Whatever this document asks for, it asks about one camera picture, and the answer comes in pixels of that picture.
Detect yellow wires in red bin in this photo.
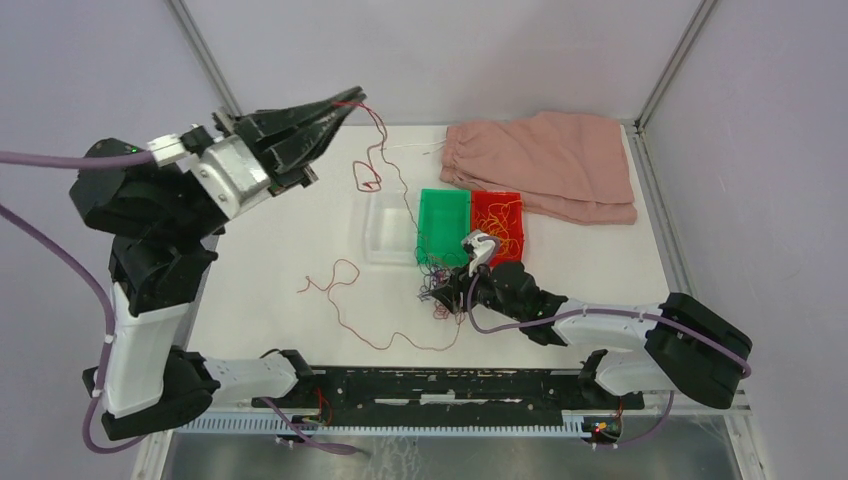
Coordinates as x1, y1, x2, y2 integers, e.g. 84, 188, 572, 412
472, 200, 525, 260

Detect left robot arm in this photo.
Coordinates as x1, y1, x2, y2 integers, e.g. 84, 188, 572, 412
70, 86, 366, 441

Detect coloured wire bundle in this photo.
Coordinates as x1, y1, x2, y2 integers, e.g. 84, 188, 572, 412
331, 99, 468, 326

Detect white slotted cable duct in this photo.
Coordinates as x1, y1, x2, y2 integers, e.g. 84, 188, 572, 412
176, 412, 590, 439

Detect pink cloth shorts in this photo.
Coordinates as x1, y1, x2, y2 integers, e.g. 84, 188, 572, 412
440, 111, 638, 225

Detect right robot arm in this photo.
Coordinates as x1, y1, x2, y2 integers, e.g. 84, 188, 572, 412
426, 262, 753, 409

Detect white drawstring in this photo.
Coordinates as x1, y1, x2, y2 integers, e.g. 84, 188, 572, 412
382, 140, 446, 156

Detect clear plastic bin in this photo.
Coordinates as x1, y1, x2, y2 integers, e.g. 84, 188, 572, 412
363, 191, 417, 266

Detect red plastic bin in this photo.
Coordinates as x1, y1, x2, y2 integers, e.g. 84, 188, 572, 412
471, 191, 525, 267

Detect green plastic bin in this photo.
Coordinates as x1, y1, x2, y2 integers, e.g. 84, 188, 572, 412
415, 189, 471, 268

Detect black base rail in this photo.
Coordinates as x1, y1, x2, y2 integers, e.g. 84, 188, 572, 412
272, 366, 645, 427

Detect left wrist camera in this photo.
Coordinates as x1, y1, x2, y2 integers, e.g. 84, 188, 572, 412
189, 135, 271, 220

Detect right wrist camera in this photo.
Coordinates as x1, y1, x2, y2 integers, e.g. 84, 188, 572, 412
461, 230, 501, 276

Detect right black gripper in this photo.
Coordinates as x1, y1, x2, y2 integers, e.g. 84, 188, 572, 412
430, 254, 523, 322

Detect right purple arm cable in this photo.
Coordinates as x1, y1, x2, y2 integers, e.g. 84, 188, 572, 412
465, 237, 755, 450

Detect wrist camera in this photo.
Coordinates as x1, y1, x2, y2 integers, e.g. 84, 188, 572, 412
461, 230, 501, 276
189, 135, 271, 220

